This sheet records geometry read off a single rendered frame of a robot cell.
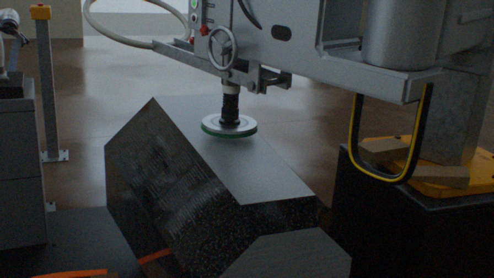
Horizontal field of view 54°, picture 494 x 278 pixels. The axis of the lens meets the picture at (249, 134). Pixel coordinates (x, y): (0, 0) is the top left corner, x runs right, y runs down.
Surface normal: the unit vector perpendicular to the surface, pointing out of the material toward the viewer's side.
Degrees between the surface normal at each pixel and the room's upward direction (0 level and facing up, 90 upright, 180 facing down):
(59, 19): 90
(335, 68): 90
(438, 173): 11
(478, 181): 0
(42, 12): 90
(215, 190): 45
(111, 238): 0
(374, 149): 0
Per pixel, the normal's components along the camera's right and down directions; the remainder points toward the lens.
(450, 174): -0.12, -0.95
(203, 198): -0.60, -0.60
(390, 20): -0.57, 0.26
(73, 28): 0.38, 0.35
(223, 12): -0.73, 0.20
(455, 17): 0.77, 0.27
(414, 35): 0.02, 0.36
